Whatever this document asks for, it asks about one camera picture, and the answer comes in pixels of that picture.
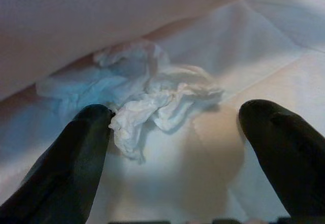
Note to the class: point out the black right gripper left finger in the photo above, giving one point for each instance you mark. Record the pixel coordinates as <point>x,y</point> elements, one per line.
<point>63,170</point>

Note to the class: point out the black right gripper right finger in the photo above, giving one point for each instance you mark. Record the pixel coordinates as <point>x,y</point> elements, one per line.
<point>287,158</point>

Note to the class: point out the white tissue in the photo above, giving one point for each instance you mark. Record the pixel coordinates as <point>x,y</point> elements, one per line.
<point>157,107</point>

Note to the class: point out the pink pillow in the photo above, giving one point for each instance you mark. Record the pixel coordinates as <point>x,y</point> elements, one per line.
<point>101,18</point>

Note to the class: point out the white quilted mattress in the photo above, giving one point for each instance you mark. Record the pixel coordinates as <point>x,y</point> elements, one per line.
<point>279,69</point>

